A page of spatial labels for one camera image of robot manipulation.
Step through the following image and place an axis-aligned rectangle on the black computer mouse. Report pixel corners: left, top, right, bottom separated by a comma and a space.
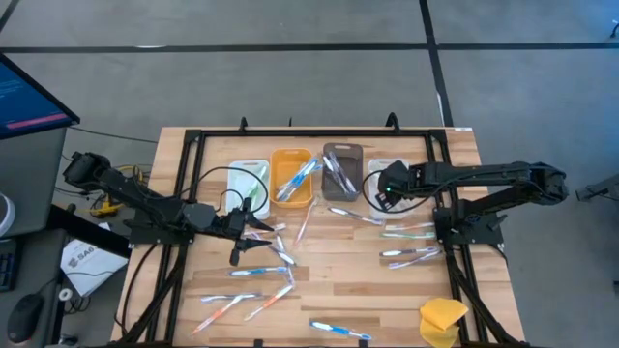
7, 293, 45, 345

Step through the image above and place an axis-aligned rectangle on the blue white toothbrush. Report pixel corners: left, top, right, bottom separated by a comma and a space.
308, 318, 373, 342
284, 157, 324, 194
276, 166, 315, 202
278, 159, 320, 199
278, 161, 318, 200
227, 265, 290, 278

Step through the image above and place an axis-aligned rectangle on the yellow tool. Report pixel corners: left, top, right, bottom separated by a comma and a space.
89, 194, 126, 219

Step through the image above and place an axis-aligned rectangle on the yellow floor cable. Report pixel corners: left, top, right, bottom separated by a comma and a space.
115, 163, 147, 188

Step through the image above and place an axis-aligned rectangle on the dark side desk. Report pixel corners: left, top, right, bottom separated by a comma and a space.
0, 205, 132, 348

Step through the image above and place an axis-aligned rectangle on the yellow plastic bin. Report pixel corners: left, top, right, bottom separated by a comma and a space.
269, 147, 314, 209

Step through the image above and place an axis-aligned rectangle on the white plastic bin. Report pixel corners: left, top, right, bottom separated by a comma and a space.
368, 158, 418, 221
225, 159, 271, 221

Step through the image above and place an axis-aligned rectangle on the blue screen monitor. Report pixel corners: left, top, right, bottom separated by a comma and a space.
0, 51, 82, 141

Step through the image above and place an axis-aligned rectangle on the grey stand leg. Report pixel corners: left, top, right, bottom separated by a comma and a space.
575, 173, 619, 203

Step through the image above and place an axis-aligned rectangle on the white round object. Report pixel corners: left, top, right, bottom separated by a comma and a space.
0, 191, 16, 238

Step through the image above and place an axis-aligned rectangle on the grey translucent plastic bin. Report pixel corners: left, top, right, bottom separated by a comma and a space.
321, 142, 365, 203

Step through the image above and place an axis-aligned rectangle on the black power cable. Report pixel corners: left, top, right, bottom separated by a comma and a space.
118, 243, 162, 335

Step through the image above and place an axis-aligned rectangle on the white printed box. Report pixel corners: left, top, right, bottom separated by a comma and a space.
59, 238, 131, 298

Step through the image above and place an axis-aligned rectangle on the yellow block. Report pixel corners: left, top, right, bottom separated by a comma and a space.
418, 297, 470, 348

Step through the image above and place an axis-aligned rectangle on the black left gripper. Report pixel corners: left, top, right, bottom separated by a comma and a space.
214, 196, 276, 267

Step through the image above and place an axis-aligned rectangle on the thin black floor cable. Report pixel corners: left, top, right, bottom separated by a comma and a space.
67, 124, 161, 145

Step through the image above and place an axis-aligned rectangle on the green white toothbrush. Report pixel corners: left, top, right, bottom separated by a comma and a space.
244, 166, 266, 203
241, 178, 262, 207
379, 230, 438, 242
247, 165, 269, 200

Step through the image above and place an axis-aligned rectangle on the black keyboard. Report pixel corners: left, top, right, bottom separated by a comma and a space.
0, 239, 18, 294

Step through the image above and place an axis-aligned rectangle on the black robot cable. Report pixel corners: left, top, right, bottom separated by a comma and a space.
361, 168, 427, 216
186, 165, 271, 217

